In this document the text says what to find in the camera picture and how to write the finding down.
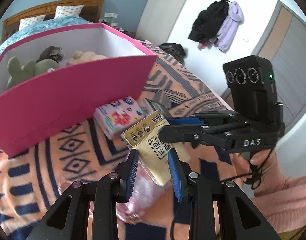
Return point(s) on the black jacket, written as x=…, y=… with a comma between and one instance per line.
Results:
x=209, y=22

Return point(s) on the pink storage box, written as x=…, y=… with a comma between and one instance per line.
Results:
x=46, y=104

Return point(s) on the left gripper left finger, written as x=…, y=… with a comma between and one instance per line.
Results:
x=116, y=187

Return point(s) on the black bag pile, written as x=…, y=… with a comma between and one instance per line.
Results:
x=174, y=49

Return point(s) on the white wall socket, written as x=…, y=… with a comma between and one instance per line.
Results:
x=110, y=15

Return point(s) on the black right camera box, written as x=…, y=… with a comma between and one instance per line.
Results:
x=253, y=88

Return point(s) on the right white patterned pillow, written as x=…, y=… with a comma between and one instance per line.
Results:
x=65, y=11

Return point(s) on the brown grey plush toy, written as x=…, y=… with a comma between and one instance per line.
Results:
x=53, y=53

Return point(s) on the left white patterned pillow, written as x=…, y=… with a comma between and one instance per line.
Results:
x=31, y=20

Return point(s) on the wooden headboard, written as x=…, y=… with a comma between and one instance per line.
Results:
x=91, y=11

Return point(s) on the white patterned pillow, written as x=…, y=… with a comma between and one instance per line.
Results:
x=65, y=11
x=31, y=20

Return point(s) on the pink drawstring pouch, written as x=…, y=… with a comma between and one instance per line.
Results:
x=145, y=194

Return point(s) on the orange navy patterned blanket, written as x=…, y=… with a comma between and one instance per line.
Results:
x=31, y=182

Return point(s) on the lilac hoodie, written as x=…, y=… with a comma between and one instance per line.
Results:
x=228, y=30

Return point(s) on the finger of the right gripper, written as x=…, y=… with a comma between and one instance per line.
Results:
x=179, y=133
x=188, y=120

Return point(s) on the beige tissue pack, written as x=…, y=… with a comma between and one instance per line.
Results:
x=153, y=152

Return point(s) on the black packet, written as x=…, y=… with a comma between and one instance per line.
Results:
x=150, y=106

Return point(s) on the grey sliding door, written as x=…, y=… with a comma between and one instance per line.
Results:
x=283, y=43

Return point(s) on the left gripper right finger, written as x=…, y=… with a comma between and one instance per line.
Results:
x=193, y=188

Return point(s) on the cream plush bear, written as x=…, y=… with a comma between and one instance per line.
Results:
x=81, y=57

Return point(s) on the right hand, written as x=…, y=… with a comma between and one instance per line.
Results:
x=262, y=160

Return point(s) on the green plush frog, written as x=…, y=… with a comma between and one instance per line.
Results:
x=20, y=73

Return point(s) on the light blue duvet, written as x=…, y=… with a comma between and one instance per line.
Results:
x=40, y=27

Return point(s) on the pink floral tissue pack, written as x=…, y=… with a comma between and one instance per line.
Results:
x=116, y=117

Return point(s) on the wooden nightstand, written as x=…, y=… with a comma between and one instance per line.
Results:
x=126, y=32

